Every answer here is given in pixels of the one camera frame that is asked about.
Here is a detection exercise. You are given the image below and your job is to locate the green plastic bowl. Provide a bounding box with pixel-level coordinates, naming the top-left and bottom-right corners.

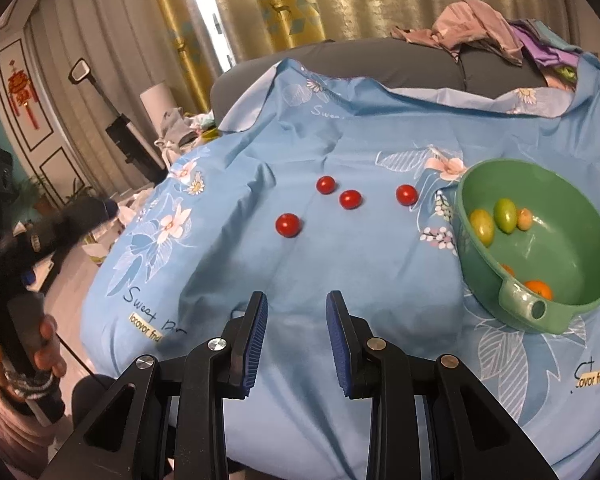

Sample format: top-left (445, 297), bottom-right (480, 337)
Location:
top-left (454, 158), bottom-right (600, 335)

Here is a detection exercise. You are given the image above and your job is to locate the grey clothes heap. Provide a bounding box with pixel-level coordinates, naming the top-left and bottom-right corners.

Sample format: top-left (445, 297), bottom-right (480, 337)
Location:
top-left (155, 107), bottom-right (221, 161)

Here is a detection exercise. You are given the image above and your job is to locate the large orange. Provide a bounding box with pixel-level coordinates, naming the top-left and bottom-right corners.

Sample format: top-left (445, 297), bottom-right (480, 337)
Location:
top-left (522, 280), bottom-right (555, 302)

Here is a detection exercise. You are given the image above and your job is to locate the white paper roll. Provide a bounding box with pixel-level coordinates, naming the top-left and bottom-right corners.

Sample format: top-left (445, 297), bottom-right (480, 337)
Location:
top-left (140, 82), bottom-right (176, 133)

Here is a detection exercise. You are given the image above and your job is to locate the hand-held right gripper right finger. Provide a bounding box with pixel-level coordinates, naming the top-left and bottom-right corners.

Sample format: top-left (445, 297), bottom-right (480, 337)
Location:
top-left (326, 290), bottom-right (561, 480)

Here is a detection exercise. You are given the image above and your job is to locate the person's left hand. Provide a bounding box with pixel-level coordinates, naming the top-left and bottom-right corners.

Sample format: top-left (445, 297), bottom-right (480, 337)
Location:
top-left (32, 315), bottom-right (67, 379)

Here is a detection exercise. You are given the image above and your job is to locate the black cable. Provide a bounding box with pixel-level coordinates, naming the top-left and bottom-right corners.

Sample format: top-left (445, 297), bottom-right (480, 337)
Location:
top-left (55, 330), bottom-right (111, 391)

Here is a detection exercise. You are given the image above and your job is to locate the black stick vacuum cleaner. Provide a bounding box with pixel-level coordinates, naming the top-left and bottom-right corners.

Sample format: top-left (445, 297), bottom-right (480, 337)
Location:
top-left (67, 57), bottom-right (168, 181)

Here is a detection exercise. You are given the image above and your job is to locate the person's left forearm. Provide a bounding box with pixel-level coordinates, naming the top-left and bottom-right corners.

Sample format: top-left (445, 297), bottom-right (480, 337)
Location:
top-left (0, 380), bottom-right (76, 463)

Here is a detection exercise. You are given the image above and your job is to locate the grey sofa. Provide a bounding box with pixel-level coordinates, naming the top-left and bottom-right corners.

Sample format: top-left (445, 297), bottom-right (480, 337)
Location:
top-left (210, 37), bottom-right (551, 126)

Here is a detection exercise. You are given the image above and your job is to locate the potted green plant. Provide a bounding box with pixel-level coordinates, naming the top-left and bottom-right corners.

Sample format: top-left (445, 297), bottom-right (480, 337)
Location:
top-left (15, 175), bottom-right (96, 211)

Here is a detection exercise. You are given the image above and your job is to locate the yellow-green jujube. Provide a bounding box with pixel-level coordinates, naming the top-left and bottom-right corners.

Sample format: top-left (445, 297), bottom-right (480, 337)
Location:
top-left (469, 208), bottom-right (496, 247)

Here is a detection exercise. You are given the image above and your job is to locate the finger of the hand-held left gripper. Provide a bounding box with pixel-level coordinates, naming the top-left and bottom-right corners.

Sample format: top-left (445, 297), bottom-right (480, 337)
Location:
top-left (35, 199), bottom-right (117, 261)

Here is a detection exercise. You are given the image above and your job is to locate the yellow patterned curtain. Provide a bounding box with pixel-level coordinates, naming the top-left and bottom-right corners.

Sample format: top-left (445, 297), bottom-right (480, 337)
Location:
top-left (202, 0), bottom-right (331, 61)
top-left (145, 0), bottom-right (218, 111)

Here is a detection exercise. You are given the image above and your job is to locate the blue floral bed sheet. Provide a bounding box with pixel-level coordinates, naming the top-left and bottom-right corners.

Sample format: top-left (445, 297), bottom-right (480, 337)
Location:
top-left (80, 57), bottom-right (600, 480)

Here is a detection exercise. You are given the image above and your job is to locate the red knot wall ornament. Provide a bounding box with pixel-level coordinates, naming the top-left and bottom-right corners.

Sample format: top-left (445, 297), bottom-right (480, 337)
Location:
top-left (7, 60), bottom-right (38, 131)

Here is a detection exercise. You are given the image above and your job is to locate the purple cloth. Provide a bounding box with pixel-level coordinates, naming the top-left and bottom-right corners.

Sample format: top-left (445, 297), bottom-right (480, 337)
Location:
top-left (512, 19), bottom-right (588, 68)

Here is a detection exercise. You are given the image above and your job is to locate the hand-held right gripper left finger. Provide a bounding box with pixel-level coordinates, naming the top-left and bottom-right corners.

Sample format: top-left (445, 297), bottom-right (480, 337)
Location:
top-left (40, 291), bottom-right (269, 480)

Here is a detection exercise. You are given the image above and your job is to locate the pink clothes pile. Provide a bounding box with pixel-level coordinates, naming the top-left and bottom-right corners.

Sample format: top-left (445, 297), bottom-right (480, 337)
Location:
top-left (391, 0), bottom-right (526, 66)

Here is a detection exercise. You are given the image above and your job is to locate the dark green jujube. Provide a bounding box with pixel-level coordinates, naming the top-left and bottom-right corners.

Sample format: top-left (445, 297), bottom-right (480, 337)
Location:
top-left (494, 198), bottom-right (518, 235)

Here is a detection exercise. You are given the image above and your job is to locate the beaded bracelet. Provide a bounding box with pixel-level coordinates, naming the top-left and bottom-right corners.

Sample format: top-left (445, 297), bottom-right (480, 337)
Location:
top-left (2, 367), bottom-right (56, 401)

